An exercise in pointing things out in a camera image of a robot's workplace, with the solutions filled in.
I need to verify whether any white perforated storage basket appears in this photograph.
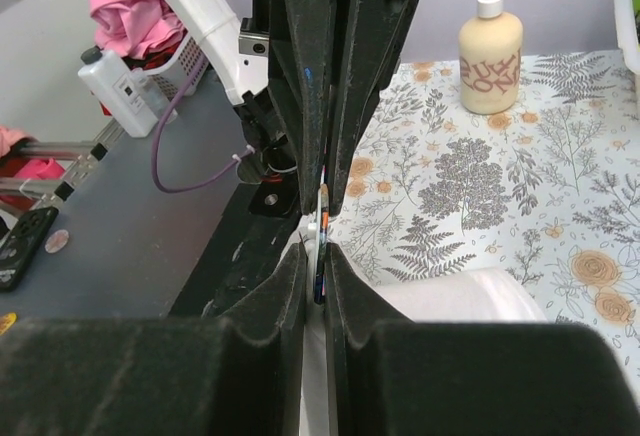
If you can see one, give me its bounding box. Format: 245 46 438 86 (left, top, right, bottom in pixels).
124 34 202 100

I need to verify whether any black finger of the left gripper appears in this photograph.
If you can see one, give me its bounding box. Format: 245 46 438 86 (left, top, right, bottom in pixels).
327 0 419 216
253 0 335 215

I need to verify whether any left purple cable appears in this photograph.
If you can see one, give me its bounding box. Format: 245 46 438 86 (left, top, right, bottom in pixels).
151 0 259 193

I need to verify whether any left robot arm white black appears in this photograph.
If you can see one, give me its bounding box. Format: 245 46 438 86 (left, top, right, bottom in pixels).
165 0 419 215

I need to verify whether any floral patterned table mat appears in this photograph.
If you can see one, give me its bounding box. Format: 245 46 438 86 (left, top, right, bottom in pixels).
330 51 639 377

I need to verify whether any white pump bottle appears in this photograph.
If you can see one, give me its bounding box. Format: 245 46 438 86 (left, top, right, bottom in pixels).
458 0 524 115

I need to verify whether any pink cloth in basket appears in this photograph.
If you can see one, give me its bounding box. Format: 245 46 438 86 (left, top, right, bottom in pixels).
89 0 185 60

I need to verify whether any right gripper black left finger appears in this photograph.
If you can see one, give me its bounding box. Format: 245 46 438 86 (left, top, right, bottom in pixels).
1 244 306 435

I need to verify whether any white t-shirt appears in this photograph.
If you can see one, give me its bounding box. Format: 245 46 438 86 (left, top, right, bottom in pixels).
297 239 545 435

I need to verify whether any aluminium frame rail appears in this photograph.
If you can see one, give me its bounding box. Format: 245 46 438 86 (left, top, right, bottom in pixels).
1 121 125 218

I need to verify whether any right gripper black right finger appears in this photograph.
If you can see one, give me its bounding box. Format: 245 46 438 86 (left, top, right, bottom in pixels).
325 244 639 435

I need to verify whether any white rectangular plastic bottle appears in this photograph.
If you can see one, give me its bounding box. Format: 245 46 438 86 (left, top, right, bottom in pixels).
78 46 158 138

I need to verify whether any white plastic basket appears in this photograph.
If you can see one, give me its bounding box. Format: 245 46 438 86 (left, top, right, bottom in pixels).
614 0 639 75

